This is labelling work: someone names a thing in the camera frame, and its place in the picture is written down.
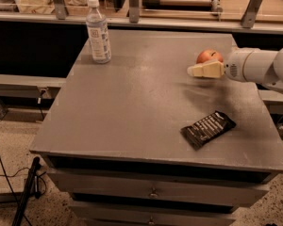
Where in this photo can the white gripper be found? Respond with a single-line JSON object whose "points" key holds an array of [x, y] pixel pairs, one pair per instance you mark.
{"points": [[235, 65]]}

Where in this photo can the red apple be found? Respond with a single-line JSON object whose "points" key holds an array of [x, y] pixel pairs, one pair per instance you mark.
{"points": [[208, 55]]}

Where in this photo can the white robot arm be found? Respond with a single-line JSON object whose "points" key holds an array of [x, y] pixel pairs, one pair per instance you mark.
{"points": [[263, 67]]}

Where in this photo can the clear plastic water bottle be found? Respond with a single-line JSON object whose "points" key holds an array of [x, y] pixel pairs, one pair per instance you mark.
{"points": [[97, 27]]}

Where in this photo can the black snack bar wrapper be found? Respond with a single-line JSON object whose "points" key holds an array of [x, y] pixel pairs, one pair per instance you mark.
{"points": [[207, 129]]}

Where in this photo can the grey drawer cabinet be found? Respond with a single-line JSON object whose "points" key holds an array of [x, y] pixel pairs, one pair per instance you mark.
{"points": [[126, 116]]}

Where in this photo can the upper grey drawer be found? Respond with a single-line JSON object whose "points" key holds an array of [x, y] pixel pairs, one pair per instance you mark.
{"points": [[157, 187]]}

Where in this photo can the grey drawer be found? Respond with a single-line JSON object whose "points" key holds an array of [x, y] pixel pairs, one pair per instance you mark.
{"points": [[157, 187], [102, 214]]}

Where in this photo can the grey metal railing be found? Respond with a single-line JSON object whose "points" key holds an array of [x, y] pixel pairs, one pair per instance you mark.
{"points": [[249, 16]]}

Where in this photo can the grey side bench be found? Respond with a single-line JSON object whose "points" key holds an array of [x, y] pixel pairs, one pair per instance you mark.
{"points": [[30, 86]]}

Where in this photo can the lower grey drawer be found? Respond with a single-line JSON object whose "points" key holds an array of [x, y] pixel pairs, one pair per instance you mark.
{"points": [[102, 214]]}

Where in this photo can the black tripod leg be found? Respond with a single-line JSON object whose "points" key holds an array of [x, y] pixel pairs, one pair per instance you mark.
{"points": [[32, 174]]}

